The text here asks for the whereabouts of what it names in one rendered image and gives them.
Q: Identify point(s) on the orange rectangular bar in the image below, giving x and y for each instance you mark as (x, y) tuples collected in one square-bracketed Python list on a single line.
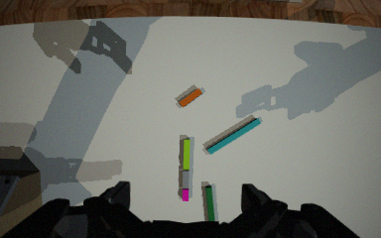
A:
[(191, 97)]

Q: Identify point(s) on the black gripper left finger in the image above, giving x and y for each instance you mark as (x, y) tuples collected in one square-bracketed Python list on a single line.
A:
[(57, 219)]

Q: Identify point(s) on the lime green rod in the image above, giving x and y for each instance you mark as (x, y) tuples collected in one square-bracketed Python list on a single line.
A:
[(187, 143)]

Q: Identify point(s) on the turquoise rod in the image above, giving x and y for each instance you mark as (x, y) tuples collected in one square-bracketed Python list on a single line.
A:
[(234, 136)]

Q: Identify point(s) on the magenta block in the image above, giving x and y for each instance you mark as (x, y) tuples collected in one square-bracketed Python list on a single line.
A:
[(185, 194)]

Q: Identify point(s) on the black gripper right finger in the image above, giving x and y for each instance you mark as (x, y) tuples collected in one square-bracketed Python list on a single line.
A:
[(271, 218)]

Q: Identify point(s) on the dark green rod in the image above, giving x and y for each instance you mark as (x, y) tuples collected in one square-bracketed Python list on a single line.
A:
[(209, 200)]

